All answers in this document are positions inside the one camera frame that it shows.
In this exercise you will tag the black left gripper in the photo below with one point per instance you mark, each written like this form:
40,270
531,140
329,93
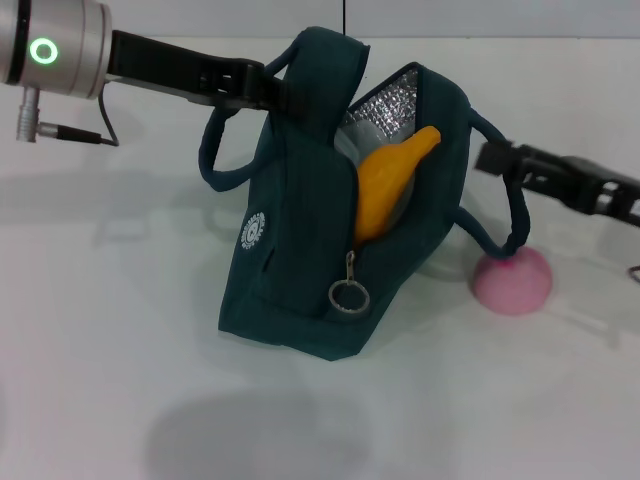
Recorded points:
170,65

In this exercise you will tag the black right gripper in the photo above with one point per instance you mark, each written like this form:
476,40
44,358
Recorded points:
595,185

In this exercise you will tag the yellow banana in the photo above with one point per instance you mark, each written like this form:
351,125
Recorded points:
385,185

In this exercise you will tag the dark teal insulated bag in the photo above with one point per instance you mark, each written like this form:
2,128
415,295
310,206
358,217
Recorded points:
295,225

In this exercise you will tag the pink peach bun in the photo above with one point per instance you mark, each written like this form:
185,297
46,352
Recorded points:
515,285

